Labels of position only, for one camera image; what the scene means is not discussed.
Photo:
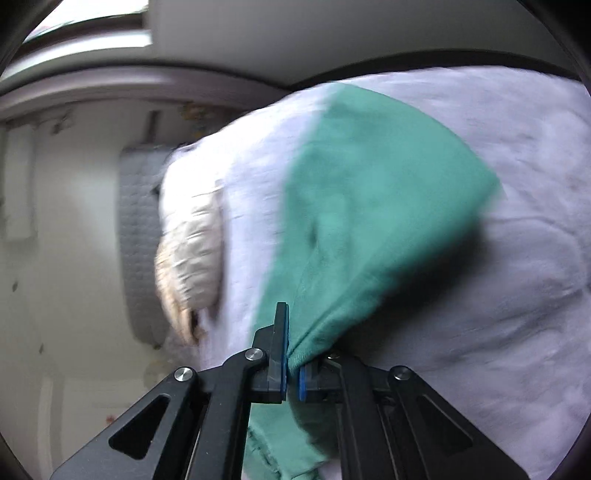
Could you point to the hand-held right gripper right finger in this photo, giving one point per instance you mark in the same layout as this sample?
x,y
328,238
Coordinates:
x,y
303,383

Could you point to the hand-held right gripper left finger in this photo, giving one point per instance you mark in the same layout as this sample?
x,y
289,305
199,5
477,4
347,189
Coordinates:
x,y
280,364

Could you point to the green garment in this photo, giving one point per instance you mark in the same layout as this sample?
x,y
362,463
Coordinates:
x,y
369,194

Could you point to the beige quilted jacket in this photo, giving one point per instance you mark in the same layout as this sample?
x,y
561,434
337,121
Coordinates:
x,y
194,258

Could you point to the grey quilted mat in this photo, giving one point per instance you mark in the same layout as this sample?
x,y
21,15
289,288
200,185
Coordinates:
x,y
136,230

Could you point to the lavender bed sheet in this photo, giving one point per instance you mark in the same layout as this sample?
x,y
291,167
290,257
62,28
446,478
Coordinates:
x,y
508,286

